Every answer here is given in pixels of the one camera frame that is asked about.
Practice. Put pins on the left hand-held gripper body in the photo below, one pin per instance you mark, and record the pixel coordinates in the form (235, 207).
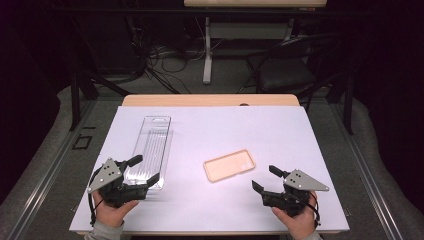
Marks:
(110, 173)

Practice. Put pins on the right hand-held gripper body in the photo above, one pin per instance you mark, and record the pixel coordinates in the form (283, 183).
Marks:
(300, 181)

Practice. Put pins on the clear plastic package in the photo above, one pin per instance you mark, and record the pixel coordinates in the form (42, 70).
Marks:
(151, 143)

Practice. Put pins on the beige phone case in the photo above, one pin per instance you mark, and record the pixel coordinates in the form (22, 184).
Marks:
(229, 165)

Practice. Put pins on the person's left hand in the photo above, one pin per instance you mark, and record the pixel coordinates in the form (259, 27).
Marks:
(110, 215)

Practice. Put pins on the person's right hand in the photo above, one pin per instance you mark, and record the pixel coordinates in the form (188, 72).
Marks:
(300, 225)

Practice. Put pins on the floor socket plate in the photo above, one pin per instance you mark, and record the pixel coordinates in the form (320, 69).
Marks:
(82, 142)

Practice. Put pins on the white paper sheet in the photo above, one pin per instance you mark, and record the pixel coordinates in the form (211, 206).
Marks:
(233, 133)

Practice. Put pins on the black metal stand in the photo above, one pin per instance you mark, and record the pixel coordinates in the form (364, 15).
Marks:
(75, 100)
(348, 106)

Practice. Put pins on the wooden table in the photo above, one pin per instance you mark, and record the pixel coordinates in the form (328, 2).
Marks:
(210, 100)

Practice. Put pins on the black chair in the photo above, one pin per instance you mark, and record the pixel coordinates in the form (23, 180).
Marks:
(286, 75)

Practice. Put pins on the white desk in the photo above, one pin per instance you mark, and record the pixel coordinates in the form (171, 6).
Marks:
(207, 60)

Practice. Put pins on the metal floor rail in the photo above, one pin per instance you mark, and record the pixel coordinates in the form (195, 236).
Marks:
(50, 173)
(366, 173)

